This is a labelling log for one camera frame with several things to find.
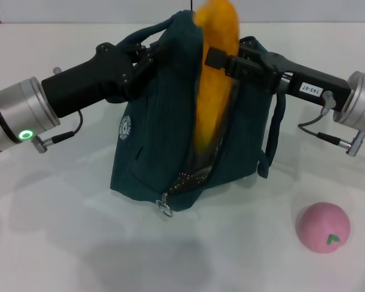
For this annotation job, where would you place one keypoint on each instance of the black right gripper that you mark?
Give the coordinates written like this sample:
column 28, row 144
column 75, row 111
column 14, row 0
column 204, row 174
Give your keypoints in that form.
column 310, row 82

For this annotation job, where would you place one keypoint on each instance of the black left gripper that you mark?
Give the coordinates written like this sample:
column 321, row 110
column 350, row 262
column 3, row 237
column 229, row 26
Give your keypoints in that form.
column 88, row 79

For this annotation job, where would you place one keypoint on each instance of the yellow toy banana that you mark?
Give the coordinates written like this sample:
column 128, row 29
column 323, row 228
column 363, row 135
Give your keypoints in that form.
column 213, row 106

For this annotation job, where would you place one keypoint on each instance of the dark teal insulated lunch bag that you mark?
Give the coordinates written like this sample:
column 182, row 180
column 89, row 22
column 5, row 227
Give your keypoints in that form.
column 158, row 121

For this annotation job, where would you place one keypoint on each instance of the pink toy peach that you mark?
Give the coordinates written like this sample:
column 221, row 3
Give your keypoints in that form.
column 319, row 225

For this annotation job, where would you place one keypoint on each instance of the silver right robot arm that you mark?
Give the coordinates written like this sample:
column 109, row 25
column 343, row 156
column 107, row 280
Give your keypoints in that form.
column 362, row 100

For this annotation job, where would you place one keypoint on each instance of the silver left gripper connector stub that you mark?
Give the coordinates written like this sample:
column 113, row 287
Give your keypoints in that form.
column 57, row 70

